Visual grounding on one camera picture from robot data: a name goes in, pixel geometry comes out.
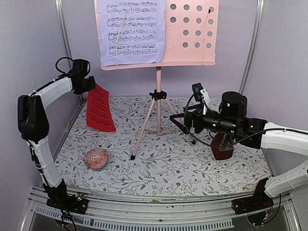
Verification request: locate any purple sheet music paper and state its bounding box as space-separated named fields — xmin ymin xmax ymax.
xmin=97 ymin=0 xmax=166 ymax=66

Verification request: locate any black camera cable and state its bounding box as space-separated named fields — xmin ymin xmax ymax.
xmin=184 ymin=93 xmax=268 ymax=149
xmin=55 ymin=56 xmax=75 ymax=77

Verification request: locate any red patterned ceramic bowl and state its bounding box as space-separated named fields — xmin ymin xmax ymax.
xmin=84 ymin=148 xmax=109 ymax=170

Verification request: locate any left aluminium frame post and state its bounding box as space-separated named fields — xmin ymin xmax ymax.
xmin=54 ymin=0 xmax=84 ymax=103

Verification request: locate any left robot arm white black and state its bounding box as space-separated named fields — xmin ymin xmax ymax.
xmin=17 ymin=59 xmax=95 ymax=209

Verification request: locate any aluminium frame post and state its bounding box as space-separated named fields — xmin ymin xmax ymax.
xmin=54 ymin=0 xmax=84 ymax=103
xmin=239 ymin=0 xmax=265 ymax=94

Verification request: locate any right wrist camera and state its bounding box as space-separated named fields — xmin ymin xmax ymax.
xmin=192 ymin=83 xmax=211 ymax=115

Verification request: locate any brown wooden metronome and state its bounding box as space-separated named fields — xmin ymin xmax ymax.
xmin=211 ymin=133 xmax=234 ymax=160

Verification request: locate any red sheet music paper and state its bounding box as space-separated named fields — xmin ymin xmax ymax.
xmin=86 ymin=84 xmax=116 ymax=132

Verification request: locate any pink music stand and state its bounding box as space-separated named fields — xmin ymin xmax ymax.
xmin=93 ymin=0 xmax=220 ymax=161

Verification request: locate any floral patterned table mat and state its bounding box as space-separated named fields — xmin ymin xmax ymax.
xmin=55 ymin=97 xmax=271 ymax=197

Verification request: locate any right aluminium frame post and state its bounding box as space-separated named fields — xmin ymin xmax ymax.
xmin=239 ymin=0 xmax=265 ymax=94

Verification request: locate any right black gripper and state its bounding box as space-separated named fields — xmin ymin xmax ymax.
xmin=170 ymin=103 xmax=238 ymax=135

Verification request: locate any right black camera cable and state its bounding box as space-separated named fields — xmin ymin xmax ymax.
xmin=184 ymin=93 xmax=268 ymax=149

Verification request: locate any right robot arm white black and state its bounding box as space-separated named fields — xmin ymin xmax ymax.
xmin=170 ymin=89 xmax=308 ymax=156

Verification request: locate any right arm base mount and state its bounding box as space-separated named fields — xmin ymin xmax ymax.
xmin=231 ymin=186 xmax=274 ymax=215

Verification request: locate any aluminium front rail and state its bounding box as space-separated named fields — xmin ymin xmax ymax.
xmin=20 ymin=186 xmax=303 ymax=231

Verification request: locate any left black camera cable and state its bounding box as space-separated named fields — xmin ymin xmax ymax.
xmin=55 ymin=56 xmax=75 ymax=77

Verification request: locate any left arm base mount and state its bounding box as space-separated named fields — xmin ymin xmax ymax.
xmin=46 ymin=193 xmax=89 ymax=215

